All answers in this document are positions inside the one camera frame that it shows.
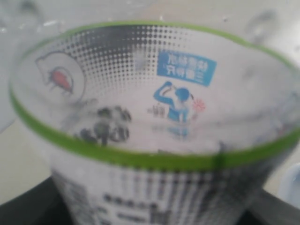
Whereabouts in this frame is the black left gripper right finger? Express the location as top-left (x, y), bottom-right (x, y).
top-left (243, 190), bottom-right (300, 225)

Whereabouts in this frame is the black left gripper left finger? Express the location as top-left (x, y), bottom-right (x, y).
top-left (0, 177), bottom-right (70, 225)

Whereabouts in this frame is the clear plastic drink bottle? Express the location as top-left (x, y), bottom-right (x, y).
top-left (0, 0), bottom-right (300, 225)

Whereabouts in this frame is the white rectangular plastic tray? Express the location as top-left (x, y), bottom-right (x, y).
top-left (278, 163), bottom-right (300, 209)

